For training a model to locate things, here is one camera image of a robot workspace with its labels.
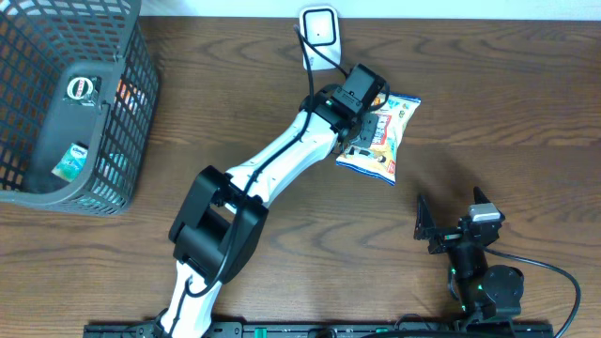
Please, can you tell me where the yellow snack bag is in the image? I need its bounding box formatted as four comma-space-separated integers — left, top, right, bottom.
336, 93, 422, 186

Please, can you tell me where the green tissue pack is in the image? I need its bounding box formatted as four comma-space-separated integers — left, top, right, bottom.
51, 144, 88, 182

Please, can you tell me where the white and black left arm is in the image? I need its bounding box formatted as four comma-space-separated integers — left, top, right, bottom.
155, 64, 390, 337

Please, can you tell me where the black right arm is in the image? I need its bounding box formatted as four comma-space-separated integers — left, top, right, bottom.
413, 187, 524, 324

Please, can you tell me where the white barcode scanner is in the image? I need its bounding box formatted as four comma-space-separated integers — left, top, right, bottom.
300, 6, 342, 65

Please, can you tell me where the round label dark packet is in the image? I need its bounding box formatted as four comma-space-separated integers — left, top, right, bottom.
63, 75, 101, 107

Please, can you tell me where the dark mesh plastic basket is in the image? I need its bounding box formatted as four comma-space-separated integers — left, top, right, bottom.
1, 0, 160, 216

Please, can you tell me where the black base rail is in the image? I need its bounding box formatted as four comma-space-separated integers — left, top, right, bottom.
83, 319, 554, 338

